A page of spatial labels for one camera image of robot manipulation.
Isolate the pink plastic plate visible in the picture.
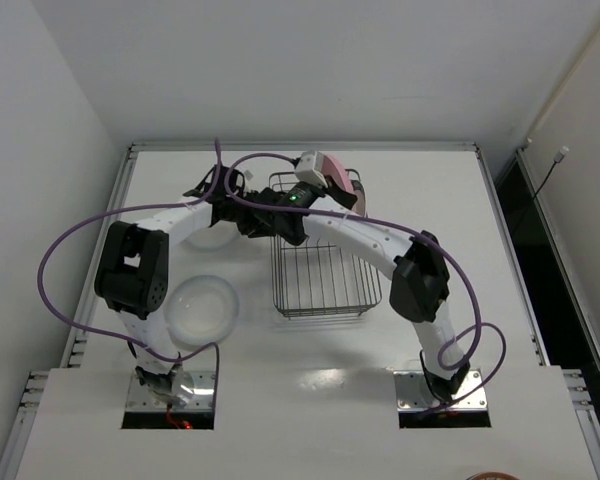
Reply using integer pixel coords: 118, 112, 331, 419
321, 154, 361, 182

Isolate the wire dish rack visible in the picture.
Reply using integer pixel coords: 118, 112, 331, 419
268, 169, 384, 320

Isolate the metal base plate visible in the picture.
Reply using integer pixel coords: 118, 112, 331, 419
393, 370, 488, 413
125, 371, 215, 413

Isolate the lower clear glass plate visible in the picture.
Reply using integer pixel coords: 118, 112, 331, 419
165, 275, 239, 347

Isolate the clear glass plate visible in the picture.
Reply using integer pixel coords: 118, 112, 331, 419
165, 275, 239, 347
184, 223, 238, 251

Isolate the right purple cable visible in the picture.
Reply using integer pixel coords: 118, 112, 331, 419
224, 152, 507, 414

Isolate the blue rimmed white plate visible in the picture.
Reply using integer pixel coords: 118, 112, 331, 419
351, 180, 367, 217

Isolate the black usb cable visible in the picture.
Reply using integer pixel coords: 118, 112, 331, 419
517, 146, 570, 236

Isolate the brown round object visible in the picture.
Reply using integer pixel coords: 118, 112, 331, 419
466, 471, 519, 480

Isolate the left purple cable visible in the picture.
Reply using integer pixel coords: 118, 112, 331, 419
36, 137, 221, 414

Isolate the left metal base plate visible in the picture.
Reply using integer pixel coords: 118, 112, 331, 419
125, 371, 215, 413

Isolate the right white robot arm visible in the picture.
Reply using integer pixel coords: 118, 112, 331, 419
246, 151, 469, 403

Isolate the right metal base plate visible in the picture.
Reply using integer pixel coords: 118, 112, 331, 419
393, 370, 488, 413

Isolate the upper clear glass plate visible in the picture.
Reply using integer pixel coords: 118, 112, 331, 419
184, 223, 238, 251

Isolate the purple cable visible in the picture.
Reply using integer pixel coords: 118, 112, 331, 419
36, 137, 221, 414
224, 152, 507, 414

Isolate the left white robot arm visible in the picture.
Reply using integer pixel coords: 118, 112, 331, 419
94, 167, 282, 405

